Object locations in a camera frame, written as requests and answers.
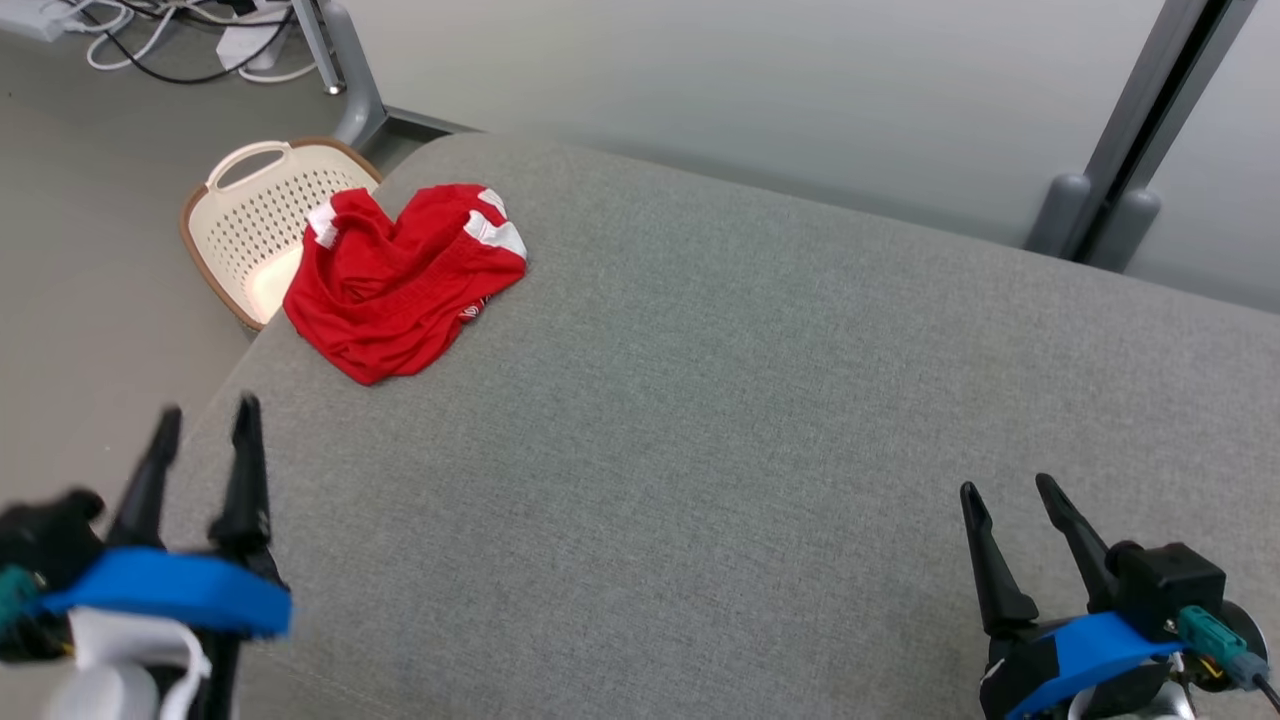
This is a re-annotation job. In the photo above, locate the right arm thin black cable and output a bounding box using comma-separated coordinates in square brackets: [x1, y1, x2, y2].
[1240, 655, 1280, 716]

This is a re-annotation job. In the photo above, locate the cream perforated laundry basket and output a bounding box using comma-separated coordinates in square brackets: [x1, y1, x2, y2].
[179, 137, 386, 336]

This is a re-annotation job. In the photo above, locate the black floor cable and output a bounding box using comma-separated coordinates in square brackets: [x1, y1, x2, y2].
[100, 0, 301, 87]

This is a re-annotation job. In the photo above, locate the white power adapter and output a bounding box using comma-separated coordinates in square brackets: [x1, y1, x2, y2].
[215, 18, 293, 73]

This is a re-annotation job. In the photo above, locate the grey metal table leg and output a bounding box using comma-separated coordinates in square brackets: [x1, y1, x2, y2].
[290, 0, 476, 151]

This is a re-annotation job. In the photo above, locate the grey metal partition post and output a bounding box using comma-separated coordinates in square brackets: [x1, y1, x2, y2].
[1023, 0, 1261, 274]

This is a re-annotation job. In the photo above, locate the teal camera cable connector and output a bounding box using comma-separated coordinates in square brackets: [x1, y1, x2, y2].
[1176, 605, 1256, 681]
[0, 565, 43, 626]

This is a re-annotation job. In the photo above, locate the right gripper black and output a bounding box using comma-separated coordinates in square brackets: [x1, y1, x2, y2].
[960, 473, 1117, 720]

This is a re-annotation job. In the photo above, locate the white cable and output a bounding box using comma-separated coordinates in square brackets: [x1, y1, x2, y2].
[238, 62, 319, 85]
[60, 0, 166, 73]

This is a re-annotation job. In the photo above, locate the white power strip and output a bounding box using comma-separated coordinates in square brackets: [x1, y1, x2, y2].
[0, 0, 71, 43]

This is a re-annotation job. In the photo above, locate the red garment with white bands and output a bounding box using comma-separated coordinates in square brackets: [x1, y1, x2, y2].
[283, 183, 529, 387]

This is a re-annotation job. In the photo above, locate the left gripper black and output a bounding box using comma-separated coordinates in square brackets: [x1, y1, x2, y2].
[105, 395, 292, 594]

